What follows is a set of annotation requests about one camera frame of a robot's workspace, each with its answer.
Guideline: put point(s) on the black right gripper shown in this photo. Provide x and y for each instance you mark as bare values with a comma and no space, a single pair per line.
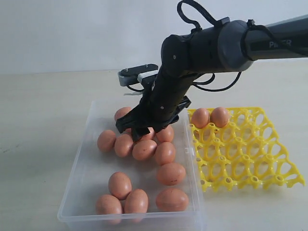
158,105

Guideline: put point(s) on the brown egg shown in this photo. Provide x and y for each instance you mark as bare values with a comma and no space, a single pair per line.
119,185
171,174
148,136
108,204
172,200
200,118
136,202
123,145
144,150
106,141
165,135
121,112
165,153
220,117

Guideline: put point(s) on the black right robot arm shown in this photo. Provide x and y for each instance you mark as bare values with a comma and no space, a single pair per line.
232,46

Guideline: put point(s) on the clear plastic container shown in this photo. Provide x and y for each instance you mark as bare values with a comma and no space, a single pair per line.
92,169

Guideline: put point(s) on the yellow plastic egg tray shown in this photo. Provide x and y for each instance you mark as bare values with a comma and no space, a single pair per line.
246,152

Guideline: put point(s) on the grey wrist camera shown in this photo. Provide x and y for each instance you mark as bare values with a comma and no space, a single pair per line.
129,76

